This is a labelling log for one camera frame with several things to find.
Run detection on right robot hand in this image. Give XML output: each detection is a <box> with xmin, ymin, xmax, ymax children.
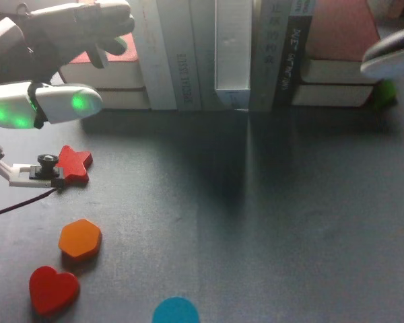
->
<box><xmin>0</xmin><ymin>0</ymin><xmax>136</xmax><ymax>131</ymax></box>

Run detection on white Fashonindia book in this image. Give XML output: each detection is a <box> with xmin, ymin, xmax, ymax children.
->
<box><xmin>213</xmin><ymin>0</ymin><xmax>255</xmax><ymax>111</ymax></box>

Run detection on thick book under red cover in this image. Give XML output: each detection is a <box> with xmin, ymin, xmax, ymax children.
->
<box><xmin>290</xmin><ymin>83</ymin><xmax>378</xmax><ymax>108</ymax></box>
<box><xmin>96</xmin><ymin>86</ymin><xmax>152</xmax><ymax>110</ymax></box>

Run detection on thick red-cover book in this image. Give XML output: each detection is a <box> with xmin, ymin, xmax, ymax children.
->
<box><xmin>59</xmin><ymin>33</ymin><xmax>143</xmax><ymax>91</ymax></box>
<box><xmin>301</xmin><ymin>0</ymin><xmax>381</xmax><ymax>85</ymax></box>

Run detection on red star block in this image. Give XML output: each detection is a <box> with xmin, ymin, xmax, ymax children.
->
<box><xmin>55</xmin><ymin>145</ymin><xmax>93</xmax><ymax>186</ymax></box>

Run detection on grey special issue book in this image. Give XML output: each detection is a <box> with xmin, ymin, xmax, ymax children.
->
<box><xmin>160</xmin><ymin>0</ymin><xmax>203</xmax><ymax>111</ymax></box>

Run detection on orange hexagon block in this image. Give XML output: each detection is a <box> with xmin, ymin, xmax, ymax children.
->
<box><xmin>57</xmin><ymin>218</ymin><xmax>103</xmax><ymax>265</ymax></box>

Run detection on plain grey book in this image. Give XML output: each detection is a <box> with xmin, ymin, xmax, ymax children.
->
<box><xmin>190</xmin><ymin>0</ymin><xmax>223</xmax><ymax>110</ymax></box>

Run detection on red heart block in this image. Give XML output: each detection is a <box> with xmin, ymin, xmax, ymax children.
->
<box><xmin>28</xmin><ymin>265</ymin><xmax>81</xmax><ymax>316</ymax></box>

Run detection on grey book Chinese characters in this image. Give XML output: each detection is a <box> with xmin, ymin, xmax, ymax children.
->
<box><xmin>250</xmin><ymin>0</ymin><xmax>292</xmax><ymax>111</ymax></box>

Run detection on grey table cloth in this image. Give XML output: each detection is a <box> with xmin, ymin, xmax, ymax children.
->
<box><xmin>0</xmin><ymin>16</ymin><xmax>404</xmax><ymax>323</ymax></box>

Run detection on black spine book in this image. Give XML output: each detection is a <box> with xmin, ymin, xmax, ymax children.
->
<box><xmin>271</xmin><ymin>0</ymin><xmax>317</xmax><ymax>109</ymax></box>

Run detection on blue round block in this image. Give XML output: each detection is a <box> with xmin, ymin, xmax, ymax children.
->
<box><xmin>151</xmin><ymin>295</ymin><xmax>201</xmax><ymax>323</ymax></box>

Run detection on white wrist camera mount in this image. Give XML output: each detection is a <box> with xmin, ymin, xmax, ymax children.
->
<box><xmin>0</xmin><ymin>143</ymin><xmax>67</xmax><ymax>193</ymax></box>

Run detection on thin black camera cable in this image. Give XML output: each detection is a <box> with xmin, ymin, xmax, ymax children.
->
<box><xmin>0</xmin><ymin>187</ymin><xmax>63</xmax><ymax>219</ymax></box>

